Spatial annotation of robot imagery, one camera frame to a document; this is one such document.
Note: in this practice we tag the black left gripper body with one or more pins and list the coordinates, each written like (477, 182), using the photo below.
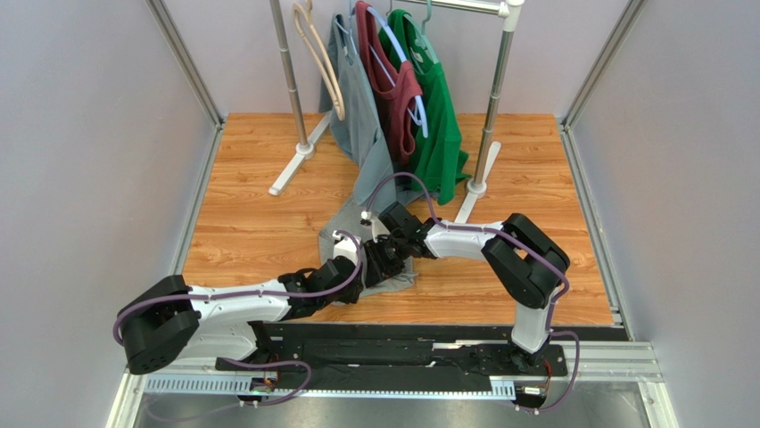
(326, 302)

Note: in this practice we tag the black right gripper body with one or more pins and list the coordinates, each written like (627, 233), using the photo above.
(384, 242)

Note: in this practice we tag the light grey cloth napkin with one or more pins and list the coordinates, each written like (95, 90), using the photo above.
(348, 218)

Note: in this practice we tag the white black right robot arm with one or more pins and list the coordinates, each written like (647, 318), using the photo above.
(529, 265)

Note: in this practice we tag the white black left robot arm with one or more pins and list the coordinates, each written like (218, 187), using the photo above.
(173, 320)

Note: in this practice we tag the green hanging shirt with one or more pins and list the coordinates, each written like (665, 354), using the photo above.
(438, 159)

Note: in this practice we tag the maroon hanging shirt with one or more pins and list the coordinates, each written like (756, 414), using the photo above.
(392, 80)

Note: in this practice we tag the blue-grey hanging shirt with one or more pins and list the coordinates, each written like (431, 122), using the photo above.
(359, 134)

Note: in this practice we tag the teal green hanger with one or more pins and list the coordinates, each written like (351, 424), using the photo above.
(413, 39)

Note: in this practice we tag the wooden hanger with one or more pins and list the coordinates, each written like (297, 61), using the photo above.
(305, 27)

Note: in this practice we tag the light blue hanger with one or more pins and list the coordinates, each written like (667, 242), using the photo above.
(419, 114)

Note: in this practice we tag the white clothes rack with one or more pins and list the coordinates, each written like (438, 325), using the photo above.
(401, 186)

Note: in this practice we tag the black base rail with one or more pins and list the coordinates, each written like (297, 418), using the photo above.
(365, 358)

